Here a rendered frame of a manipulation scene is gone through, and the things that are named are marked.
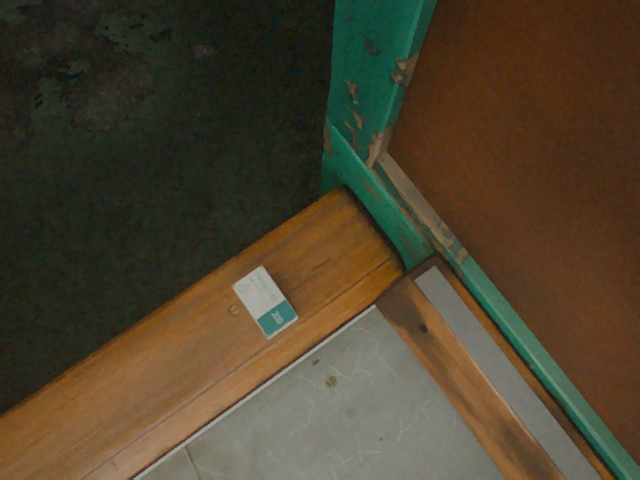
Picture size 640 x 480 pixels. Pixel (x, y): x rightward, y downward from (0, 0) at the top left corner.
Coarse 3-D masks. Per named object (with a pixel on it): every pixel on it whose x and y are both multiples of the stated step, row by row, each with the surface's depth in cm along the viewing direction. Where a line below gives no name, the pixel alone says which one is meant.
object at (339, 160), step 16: (336, 144) 57; (336, 160) 61; (352, 160) 56; (320, 176) 70; (336, 176) 64; (352, 176) 59; (368, 176) 55; (320, 192) 75; (352, 192) 63; (368, 192) 58; (384, 192) 54; (368, 208) 61; (384, 208) 56; (384, 224) 60; (400, 224) 55; (400, 240) 58; (416, 240) 54; (400, 256) 61; (416, 256) 57
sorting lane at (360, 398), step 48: (336, 336) 60; (384, 336) 60; (288, 384) 59; (336, 384) 59; (384, 384) 59; (432, 384) 59; (240, 432) 57; (288, 432) 58; (336, 432) 58; (384, 432) 58; (432, 432) 58
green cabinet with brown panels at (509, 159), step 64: (384, 0) 34; (448, 0) 31; (512, 0) 27; (576, 0) 24; (384, 64) 39; (448, 64) 35; (512, 64) 30; (576, 64) 26; (384, 128) 45; (448, 128) 39; (512, 128) 33; (576, 128) 28; (448, 192) 45; (512, 192) 37; (576, 192) 31; (448, 256) 50; (512, 256) 42; (576, 256) 35; (512, 320) 47; (576, 320) 40; (576, 384) 46
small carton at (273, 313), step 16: (256, 272) 57; (240, 288) 57; (256, 288) 57; (272, 288) 57; (256, 304) 56; (272, 304) 56; (288, 304) 56; (256, 320) 56; (272, 320) 56; (288, 320) 56; (272, 336) 57
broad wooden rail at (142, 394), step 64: (256, 256) 59; (320, 256) 60; (384, 256) 60; (192, 320) 58; (320, 320) 59; (64, 384) 56; (128, 384) 56; (192, 384) 56; (256, 384) 58; (0, 448) 54; (64, 448) 54; (128, 448) 55
